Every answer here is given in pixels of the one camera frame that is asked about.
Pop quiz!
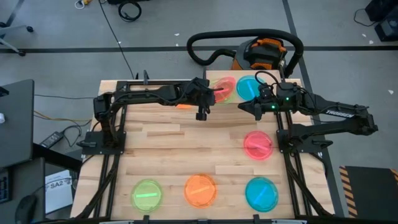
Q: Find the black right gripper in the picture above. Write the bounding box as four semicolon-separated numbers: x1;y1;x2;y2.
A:
238;81;302;121

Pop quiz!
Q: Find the pink translucent plastic plate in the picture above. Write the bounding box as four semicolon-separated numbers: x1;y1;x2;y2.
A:
243;130;274;161
211;76;237;105

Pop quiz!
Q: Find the black keypad device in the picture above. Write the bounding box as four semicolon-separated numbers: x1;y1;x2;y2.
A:
0;167;14;205

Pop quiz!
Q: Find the black desk bar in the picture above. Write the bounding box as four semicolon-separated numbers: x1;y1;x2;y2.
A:
32;142;83;172

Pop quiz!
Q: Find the wooden shelf with black supports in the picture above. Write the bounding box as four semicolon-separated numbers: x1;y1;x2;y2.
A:
201;67;292;116

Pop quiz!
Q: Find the black aluminium table frame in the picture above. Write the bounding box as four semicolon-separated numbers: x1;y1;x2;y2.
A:
74;70;335;223

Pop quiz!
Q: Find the black equipment case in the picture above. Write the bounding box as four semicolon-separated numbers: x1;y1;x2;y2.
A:
365;0;398;22

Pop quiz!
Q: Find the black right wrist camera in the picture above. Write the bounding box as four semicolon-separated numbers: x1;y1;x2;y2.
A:
259;84;274;100

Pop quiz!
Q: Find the white paper sheet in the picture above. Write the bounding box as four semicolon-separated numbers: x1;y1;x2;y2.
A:
45;169;75;215

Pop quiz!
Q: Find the coiled black cable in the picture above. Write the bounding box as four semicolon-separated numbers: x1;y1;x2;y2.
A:
117;0;143;22

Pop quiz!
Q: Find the teal translucent plastic plate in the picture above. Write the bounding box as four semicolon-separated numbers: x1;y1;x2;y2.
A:
236;75;265;101
244;176;279;213

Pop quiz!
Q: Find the black mat with hazard stripes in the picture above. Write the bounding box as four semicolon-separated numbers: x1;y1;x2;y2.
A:
338;165;398;218

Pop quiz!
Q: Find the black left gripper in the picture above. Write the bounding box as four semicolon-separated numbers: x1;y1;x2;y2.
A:
186;77;226;121

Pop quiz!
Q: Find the black computer mouse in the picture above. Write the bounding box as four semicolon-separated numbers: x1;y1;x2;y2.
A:
14;194;39;224

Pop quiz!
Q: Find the dark grey desk panel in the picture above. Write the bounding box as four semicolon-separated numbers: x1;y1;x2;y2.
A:
0;79;35;169

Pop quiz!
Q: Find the black box with lens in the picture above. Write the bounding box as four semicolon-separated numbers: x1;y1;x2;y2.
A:
374;17;398;42

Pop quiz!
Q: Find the long black floor cable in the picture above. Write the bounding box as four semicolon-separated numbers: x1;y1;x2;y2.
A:
98;0;135;79

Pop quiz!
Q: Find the orange and black vacuum cleaner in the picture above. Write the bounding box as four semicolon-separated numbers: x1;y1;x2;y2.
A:
231;37;289;72

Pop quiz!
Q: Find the grey office chair base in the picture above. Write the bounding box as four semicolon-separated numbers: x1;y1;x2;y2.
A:
0;21;34;57

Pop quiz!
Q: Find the green translucent plastic plate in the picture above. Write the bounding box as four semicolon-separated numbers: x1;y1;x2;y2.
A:
130;179;164;213
208;77;237;106

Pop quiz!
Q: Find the black power adapter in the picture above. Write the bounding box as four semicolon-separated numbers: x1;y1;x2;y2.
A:
39;131;65;149

